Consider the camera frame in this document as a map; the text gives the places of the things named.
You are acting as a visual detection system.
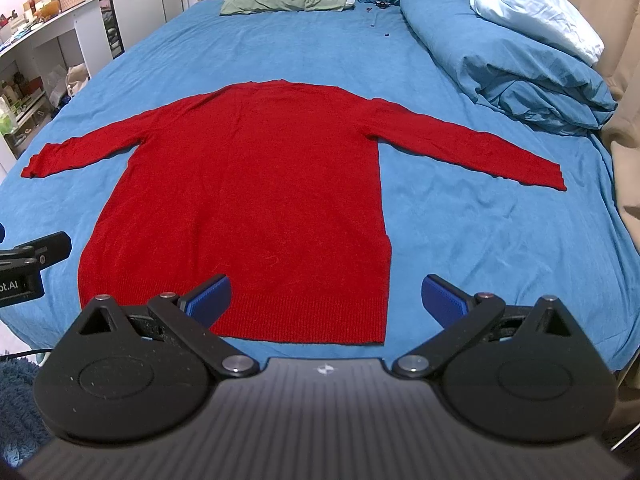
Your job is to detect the red knit sweater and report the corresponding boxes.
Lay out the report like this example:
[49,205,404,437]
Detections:
[23,80,565,344]

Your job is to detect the blue bed sheet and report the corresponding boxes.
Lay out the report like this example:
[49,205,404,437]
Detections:
[1,1,639,370]

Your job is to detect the blue shaggy rug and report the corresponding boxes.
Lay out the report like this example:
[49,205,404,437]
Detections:
[0,358,51,468]

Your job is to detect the white desk shelf unit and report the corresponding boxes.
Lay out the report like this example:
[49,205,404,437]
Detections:
[0,0,114,172]

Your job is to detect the blue folded duvet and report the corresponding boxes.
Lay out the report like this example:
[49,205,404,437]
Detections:
[399,0,617,136]

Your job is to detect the light blue blanket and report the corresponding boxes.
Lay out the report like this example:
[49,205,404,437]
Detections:
[470,0,605,66]

